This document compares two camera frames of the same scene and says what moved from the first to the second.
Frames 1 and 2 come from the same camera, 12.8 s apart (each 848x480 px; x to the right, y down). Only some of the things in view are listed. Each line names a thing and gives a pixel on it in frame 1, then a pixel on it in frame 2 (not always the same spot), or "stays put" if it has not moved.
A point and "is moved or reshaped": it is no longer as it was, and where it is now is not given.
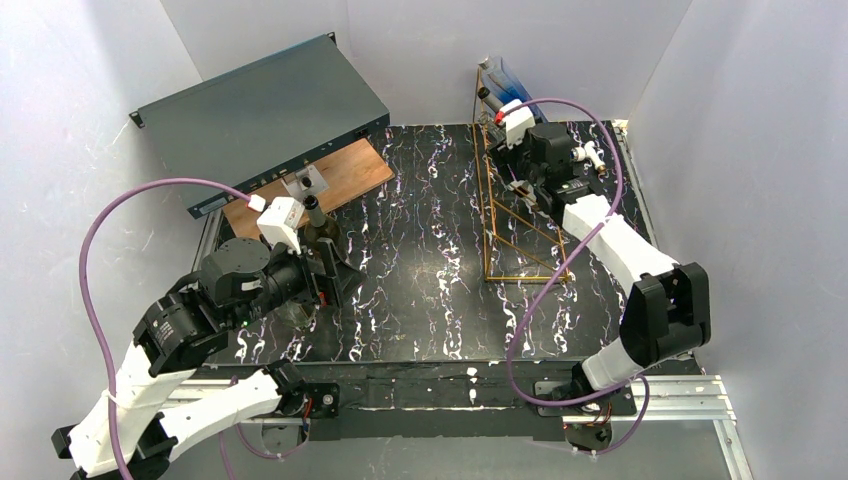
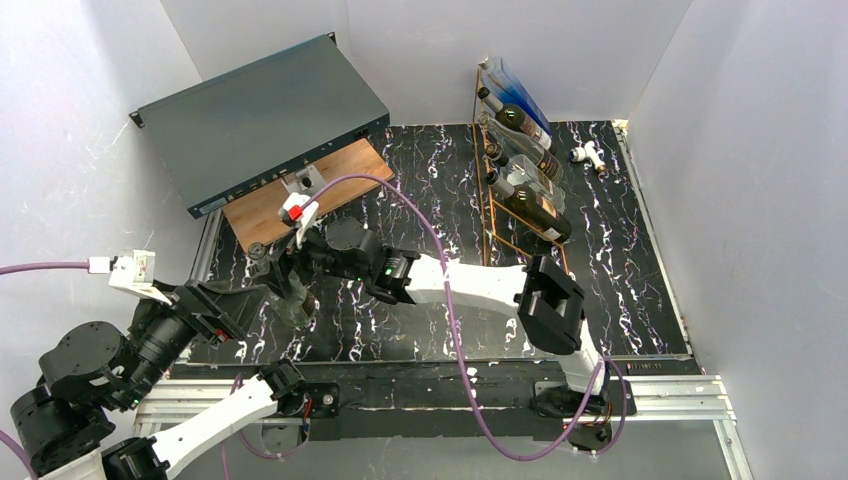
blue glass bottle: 504,86 stays put
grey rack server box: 259,122 stays put
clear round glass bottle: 294,314 stays put
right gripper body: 515,157 → 285,263
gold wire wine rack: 518,245 stays put
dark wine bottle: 318,226 is moved or reshaped
